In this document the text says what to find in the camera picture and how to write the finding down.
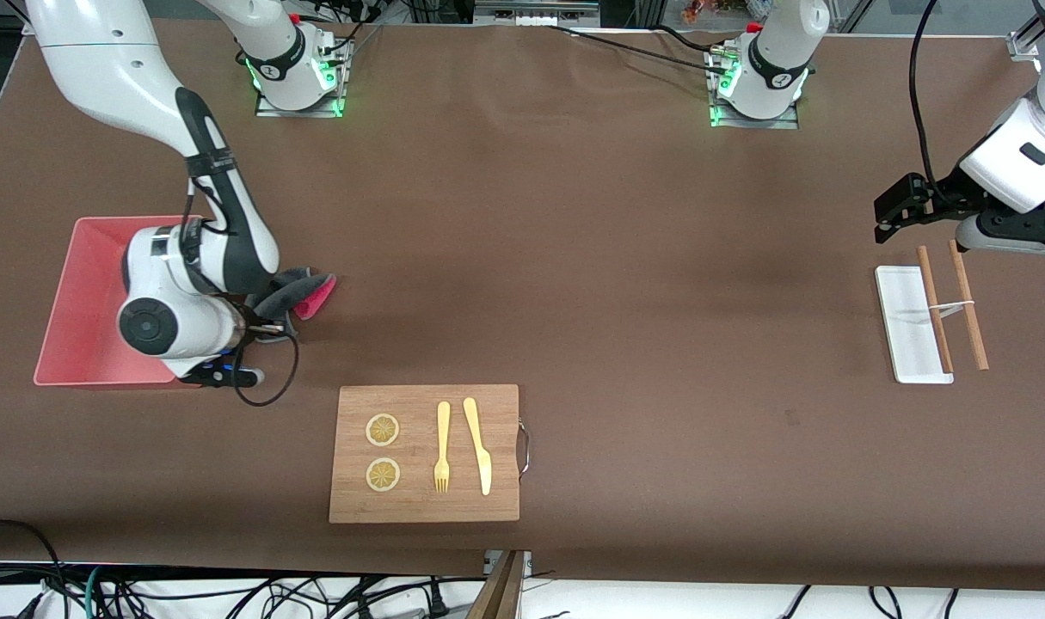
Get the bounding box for grey cloth with pink underside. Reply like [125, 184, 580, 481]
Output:
[254, 267, 338, 324]

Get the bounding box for brown wooden rod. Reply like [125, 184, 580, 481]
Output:
[916, 246, 955, 374]
[947, 240, 991, 371]

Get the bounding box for white rectangular rack tray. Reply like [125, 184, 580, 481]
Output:
[875, 266, 955, 384]

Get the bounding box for pink plastic bin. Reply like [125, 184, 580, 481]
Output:
[34, 215, 206, 389]

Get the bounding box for yellow plastic fork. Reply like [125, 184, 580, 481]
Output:
[433, 401, 452, 494]

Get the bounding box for wooden cutting board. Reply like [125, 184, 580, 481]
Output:
[329, 384, 521, 524]

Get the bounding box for yellow plastic knife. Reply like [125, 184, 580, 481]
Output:
[463, 397, 493, 497]

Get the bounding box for brown wooden plank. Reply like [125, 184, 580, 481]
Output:
[468, 550, 525, 619]

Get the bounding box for grey metal box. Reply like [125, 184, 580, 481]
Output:
[474, 0, 602, 28]

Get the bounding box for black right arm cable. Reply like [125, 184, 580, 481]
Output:
[230, 331, 302, 408]

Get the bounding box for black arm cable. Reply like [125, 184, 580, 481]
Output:
[230, 331, 302, 408]
[908, 0, 953, 188]

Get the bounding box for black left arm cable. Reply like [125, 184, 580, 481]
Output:
[908, 0, 953, 188]

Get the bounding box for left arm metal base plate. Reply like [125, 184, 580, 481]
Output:
[710, 47, 800, 130]

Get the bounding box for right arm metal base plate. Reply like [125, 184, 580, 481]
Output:
[255, 39, 348, 119]

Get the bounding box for long black table cable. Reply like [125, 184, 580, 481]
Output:
[544, 24, 740, 77]

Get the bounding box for thick black floor cable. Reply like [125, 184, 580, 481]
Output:
[0, 519, 69, 619]

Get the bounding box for silver table edge bracket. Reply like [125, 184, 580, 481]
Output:
[483, 550, 534, 579]

